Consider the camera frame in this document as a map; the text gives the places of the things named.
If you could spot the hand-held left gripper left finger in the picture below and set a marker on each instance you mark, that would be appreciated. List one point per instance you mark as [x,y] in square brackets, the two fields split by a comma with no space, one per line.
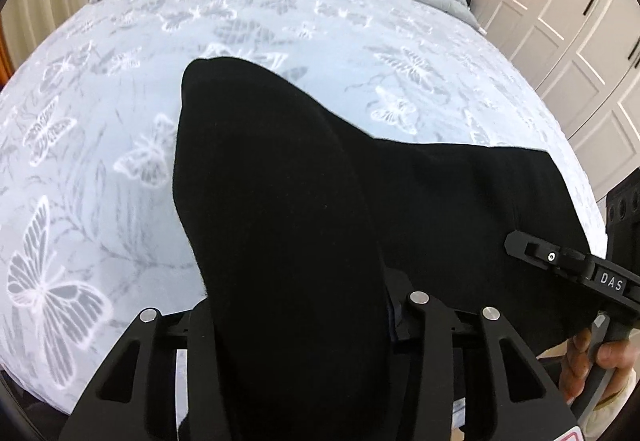
[200,333]

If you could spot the person's right hand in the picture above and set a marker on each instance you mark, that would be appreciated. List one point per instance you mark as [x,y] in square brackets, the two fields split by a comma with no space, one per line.
[575,366]

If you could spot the butterfly print bed sheet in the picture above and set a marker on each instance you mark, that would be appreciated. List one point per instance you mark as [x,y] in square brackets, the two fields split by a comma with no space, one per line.
[100,121]

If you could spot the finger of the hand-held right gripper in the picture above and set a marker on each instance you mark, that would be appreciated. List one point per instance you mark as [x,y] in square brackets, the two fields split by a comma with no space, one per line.
[545,256]

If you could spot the white wardrobe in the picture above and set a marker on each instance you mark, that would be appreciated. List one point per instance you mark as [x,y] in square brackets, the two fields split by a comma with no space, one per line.
[555,21]

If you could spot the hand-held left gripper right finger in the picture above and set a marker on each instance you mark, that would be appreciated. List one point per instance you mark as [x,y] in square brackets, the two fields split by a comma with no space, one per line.
[425,321]

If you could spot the black pants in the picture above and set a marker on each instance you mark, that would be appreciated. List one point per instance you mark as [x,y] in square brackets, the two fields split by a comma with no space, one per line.
[280,201]

